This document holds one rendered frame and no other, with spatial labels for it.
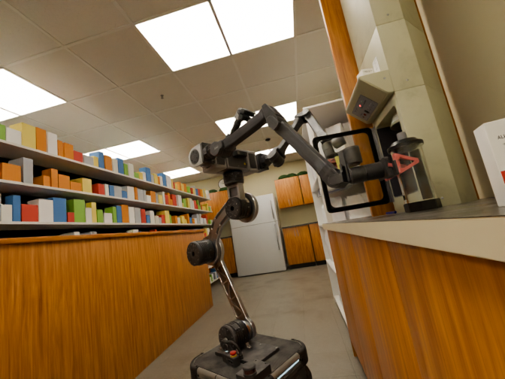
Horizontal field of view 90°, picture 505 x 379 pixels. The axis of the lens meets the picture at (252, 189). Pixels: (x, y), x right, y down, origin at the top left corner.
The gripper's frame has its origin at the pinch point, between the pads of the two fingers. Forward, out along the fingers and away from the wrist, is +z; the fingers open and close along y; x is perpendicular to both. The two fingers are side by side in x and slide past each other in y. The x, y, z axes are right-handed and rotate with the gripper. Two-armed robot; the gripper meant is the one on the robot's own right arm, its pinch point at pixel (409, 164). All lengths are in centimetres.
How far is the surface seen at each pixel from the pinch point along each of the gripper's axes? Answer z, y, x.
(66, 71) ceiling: -217, 81, -156
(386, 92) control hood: 3.8, 10.4, -32.0
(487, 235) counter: -23, -64, 18
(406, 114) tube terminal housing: 8.2, 10.3, -21.0
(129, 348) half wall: -189, 101, 85
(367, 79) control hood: -1.8, 10.0, -39.1
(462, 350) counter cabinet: -21, -47, 36
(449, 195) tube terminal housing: 14.3, 10.6, 12.1
